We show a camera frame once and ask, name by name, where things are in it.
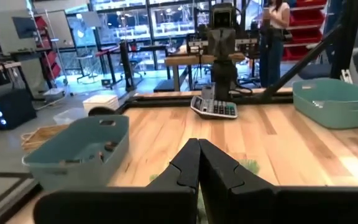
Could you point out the blue office chair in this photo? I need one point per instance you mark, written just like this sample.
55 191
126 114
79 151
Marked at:
314 71

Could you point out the black computer with blue lights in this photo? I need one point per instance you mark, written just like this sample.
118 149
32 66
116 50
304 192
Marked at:
11 109

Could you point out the red storage bin shelf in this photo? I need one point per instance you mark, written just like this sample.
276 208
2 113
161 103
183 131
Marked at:
306 18

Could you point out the person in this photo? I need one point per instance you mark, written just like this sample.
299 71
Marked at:
272 56

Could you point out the clear blue plastic bin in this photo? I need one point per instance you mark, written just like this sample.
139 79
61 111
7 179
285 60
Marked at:
68 116

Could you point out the grey desk calculator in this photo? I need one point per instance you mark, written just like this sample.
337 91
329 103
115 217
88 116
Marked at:
213 109

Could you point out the black background desk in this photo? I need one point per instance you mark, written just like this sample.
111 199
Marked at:
107 49

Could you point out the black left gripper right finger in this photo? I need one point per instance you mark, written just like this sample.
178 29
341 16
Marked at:
244 202

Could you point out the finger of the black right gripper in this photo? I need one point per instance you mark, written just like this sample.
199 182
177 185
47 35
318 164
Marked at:
215 45
228 45

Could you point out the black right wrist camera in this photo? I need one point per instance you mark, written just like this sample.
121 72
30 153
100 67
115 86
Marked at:
224 17

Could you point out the wicker basket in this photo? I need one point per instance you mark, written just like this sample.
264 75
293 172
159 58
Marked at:
42 137

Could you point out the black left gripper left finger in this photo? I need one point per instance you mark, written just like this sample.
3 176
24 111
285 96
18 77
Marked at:
166 202

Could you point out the green plastic bin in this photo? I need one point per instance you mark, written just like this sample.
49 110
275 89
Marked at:
331 115

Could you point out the black upright post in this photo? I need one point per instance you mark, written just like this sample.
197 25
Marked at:
127 68

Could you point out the metal rack with red bins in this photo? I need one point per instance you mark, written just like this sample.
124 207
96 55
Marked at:
47 46

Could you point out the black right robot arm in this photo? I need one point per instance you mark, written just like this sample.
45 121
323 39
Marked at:
224 77

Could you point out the white plastic container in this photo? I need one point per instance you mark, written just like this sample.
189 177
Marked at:
101 102

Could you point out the artificial succulent in grey pot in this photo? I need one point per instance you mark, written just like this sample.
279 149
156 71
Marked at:
250 166

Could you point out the dark teal plastic bin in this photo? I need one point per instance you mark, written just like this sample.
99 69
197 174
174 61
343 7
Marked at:
73 174

